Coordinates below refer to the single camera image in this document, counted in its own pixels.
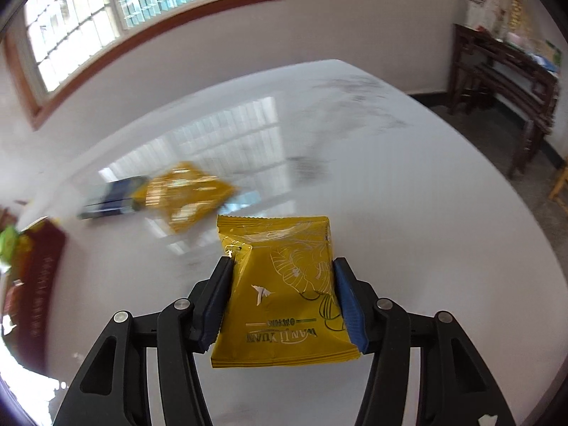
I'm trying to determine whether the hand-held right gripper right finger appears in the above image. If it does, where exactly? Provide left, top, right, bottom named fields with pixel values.
left=333, top=257, right=515, bottom=426

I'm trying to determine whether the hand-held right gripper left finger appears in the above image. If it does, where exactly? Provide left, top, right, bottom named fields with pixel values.
left=53, top=257, right=234, bottom=426

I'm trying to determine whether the yellow snack packet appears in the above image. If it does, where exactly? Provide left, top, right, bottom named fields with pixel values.
left=211, top=215, right=360, bottom=370
left=144, top=162, right=240, bottom=234

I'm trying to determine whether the gold tin box red outside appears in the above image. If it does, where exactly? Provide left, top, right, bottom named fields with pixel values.
left=0, top=215, right=67, bottom=373

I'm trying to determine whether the navy and white packet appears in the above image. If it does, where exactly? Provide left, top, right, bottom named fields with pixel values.
left=77, top=176, right=149, bottom=220

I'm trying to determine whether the green tissue pack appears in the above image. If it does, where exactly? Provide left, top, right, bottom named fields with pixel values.
left=0, top=225, right=21, bottom=271

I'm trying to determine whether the wooden stool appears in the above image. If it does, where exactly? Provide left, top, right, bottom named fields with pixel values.
left=548, top=171, right=568, bottom=214

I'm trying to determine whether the dark wooden table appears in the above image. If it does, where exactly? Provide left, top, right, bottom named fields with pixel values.
left=448, top=24, right=560, bottom=180

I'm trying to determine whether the wooden framed window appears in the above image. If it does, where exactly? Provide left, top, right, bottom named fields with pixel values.
left=4, top=0, right=278, bottom=129

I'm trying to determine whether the clutter of papers and boxes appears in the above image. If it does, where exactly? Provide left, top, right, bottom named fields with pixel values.
left=461, top=0, right=562, bottom=72

